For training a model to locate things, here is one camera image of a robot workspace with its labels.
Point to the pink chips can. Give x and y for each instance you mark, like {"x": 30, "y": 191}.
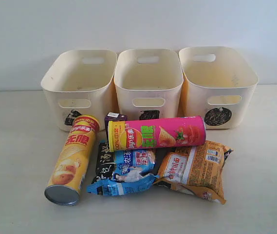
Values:
{"x": 156, "y": 133}

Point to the purple juice carton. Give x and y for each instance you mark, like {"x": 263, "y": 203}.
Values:
{"x": 111, "y": 116}

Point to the blue instant noodle bag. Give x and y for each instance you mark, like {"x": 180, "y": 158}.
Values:
{"x": 122, "y": 172}

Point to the orange instant noodle bag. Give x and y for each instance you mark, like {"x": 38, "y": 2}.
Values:
{"x": 195, "y": 170}

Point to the yellow chips can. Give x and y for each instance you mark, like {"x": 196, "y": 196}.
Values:
{"x": 68, "y": 175}

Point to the middle cream plastic bin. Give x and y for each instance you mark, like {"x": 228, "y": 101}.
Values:
{"x": 148, "y": 83}

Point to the cream plastic bin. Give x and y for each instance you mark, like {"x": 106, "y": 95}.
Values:
{"x": 81, "y": 82}
{"x": 218, "y": 85}
{"x": 148, "y": 83}

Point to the left cream plastic bin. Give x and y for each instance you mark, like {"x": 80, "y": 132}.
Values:
{"x": 81, "y": 82}

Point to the right cream plastic bin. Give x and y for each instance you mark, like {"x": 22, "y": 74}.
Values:
{"x": 218, "y": 85}

